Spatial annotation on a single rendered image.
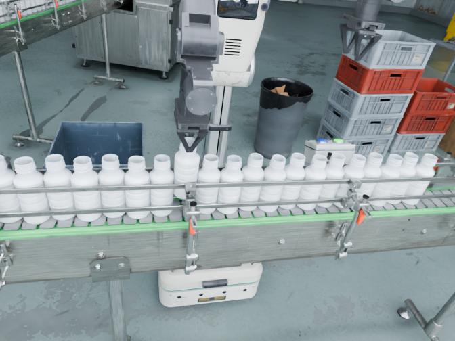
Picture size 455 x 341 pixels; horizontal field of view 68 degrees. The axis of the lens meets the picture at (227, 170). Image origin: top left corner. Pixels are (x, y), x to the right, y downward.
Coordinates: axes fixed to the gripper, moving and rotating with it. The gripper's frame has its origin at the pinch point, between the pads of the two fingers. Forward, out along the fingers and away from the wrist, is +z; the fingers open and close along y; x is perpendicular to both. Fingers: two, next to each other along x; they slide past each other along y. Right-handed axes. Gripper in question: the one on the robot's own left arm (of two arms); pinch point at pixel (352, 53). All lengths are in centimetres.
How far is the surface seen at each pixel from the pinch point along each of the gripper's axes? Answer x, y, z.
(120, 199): 61, -18, 34
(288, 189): 17.1, -17.8, 32.3
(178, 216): 47, -19, 40
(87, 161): 68, -15, 25
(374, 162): -7.0, -16.4, 24.3
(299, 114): -71, 155, 92
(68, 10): 116, 240, 45
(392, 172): -13.1, -17.9, 26.9
